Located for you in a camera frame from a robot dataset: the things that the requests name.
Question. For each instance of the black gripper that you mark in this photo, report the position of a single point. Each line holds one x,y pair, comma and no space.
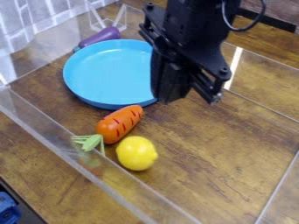
185,32

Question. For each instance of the orange toy carrot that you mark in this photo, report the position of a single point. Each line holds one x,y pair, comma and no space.
111,128

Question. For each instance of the yellow toy lemon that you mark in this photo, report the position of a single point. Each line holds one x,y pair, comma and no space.
136,153

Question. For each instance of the blue round tray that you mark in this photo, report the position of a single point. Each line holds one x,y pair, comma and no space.
108,74

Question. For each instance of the purple toy eggplant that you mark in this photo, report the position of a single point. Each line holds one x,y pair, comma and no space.
107,34

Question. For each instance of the blue object at corner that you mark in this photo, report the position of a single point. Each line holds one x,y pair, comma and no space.
9,211

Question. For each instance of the clear acrylic enclosure wall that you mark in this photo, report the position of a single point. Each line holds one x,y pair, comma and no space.
227,168

